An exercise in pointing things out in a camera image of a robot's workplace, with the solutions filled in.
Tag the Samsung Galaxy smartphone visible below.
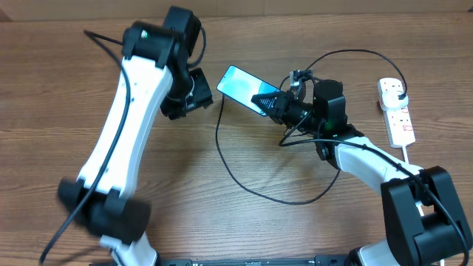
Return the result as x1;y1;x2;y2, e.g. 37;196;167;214
217;65;279;116

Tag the black USB charging cable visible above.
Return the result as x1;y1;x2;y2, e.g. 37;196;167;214
215;49;409;206

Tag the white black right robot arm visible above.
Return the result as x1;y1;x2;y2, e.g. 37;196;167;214
251;80;472;265

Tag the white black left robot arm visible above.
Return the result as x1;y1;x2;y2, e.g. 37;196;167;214
58;6;212;265

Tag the white charger plug adapter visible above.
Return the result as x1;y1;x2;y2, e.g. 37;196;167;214
379;91;409;112

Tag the white power strip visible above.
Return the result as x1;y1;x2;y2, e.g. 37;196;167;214
377;78;415;148

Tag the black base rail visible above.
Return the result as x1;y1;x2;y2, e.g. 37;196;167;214
88;253;355;266

